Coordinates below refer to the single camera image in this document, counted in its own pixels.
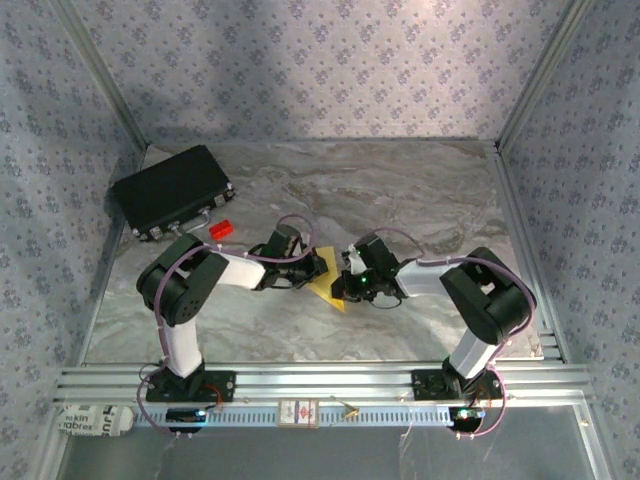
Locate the aluminium side rail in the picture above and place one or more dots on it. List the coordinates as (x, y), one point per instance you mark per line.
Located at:
(512, 200)
(107, 260)

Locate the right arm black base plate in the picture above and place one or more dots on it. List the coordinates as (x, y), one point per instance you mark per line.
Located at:
(427, 385)

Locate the aluminium corner post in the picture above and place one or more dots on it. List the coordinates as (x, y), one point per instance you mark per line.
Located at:
(104, 75)
(542, 75)

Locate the red block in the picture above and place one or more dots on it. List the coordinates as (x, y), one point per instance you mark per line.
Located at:
(221, 230)

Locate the black briefcase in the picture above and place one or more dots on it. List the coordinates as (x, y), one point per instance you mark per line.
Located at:
(170, 192)

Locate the small brass clip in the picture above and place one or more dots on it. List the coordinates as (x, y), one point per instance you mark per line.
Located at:
(351, 413)

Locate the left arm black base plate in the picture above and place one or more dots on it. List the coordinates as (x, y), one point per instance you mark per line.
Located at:
(222, 387)

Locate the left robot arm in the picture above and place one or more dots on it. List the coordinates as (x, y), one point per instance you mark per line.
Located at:
(175, 290)

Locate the small label card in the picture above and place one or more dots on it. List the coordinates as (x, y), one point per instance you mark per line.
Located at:
(298, 413)

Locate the yellow cloth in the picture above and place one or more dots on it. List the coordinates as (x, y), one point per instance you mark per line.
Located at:
(327, 290)

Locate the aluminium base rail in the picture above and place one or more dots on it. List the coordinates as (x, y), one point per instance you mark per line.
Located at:
(325, 382)

